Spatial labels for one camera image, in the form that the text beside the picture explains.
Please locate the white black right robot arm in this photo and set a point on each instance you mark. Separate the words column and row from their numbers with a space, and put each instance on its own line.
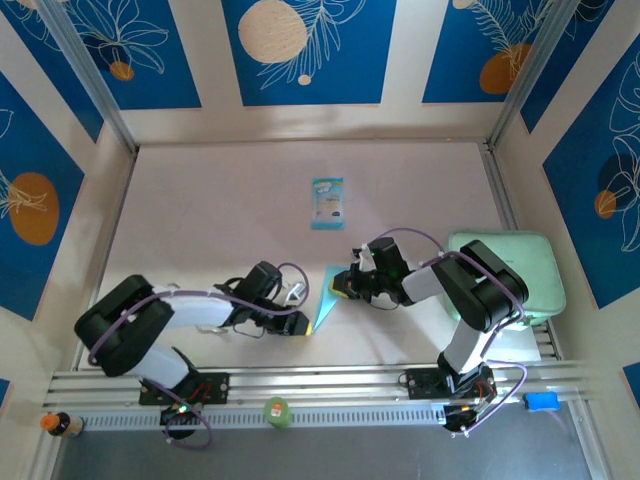
column 475, row 285

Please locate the aluminium frame post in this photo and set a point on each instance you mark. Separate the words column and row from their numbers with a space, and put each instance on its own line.
column 531, row 70
column 88, row 70

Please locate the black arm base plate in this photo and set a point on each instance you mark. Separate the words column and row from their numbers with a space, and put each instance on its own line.
column 215, row 387
column 422, row 384

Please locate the light blue paper sheet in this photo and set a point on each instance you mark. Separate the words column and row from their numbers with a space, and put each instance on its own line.
column 325, row 306

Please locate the mint green tray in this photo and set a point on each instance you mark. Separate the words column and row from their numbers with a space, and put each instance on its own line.
column 540, row 270

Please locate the aluminium mounting rail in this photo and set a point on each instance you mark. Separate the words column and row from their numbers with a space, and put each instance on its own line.
column 325, row 382

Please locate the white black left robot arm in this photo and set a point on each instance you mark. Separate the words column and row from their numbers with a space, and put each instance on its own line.
column 200, row 307

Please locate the small blue box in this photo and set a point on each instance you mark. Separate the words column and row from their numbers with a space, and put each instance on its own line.
column 541, row 401

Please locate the black controller board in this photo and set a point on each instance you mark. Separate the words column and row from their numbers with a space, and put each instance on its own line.
column 457, row 417
column 177, row 415

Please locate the brown bottle orange cap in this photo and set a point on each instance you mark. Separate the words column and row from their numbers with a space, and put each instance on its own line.
column 60, row 424

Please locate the green capped bottle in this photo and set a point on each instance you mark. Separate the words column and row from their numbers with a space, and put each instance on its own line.
column 276, row 412

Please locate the blue wet wipes packet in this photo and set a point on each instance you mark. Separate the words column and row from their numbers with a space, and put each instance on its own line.
column 328, row 205

